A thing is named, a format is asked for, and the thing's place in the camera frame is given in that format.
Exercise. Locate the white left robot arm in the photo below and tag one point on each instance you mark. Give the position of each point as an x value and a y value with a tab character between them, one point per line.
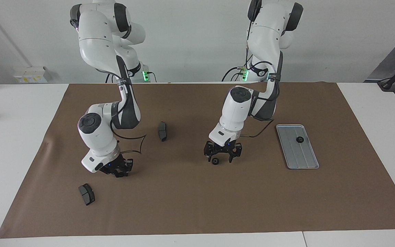
233	113

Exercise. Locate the brown paper table mat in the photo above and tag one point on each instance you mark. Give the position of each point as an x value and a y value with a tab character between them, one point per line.
201	192

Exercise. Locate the long slim grey brake pad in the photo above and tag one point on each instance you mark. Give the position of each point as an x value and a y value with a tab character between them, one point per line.
162	131

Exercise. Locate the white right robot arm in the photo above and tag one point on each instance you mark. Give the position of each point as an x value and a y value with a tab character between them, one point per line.
96	133

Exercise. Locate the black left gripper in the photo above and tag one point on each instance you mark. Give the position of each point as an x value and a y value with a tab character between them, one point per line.
225	147

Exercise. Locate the white wall socket box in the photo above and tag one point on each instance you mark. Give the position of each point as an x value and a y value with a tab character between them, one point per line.
29	75

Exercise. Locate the large black bearing gear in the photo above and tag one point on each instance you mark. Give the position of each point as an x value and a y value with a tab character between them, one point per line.
299	139
215	161

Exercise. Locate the short wide grey brake pad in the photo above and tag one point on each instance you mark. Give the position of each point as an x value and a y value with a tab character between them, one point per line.
87	195

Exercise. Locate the silver ribbed metal tray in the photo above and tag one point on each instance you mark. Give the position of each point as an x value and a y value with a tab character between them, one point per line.
295	154

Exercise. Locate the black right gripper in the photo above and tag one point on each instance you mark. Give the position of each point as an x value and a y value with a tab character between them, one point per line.
115	165

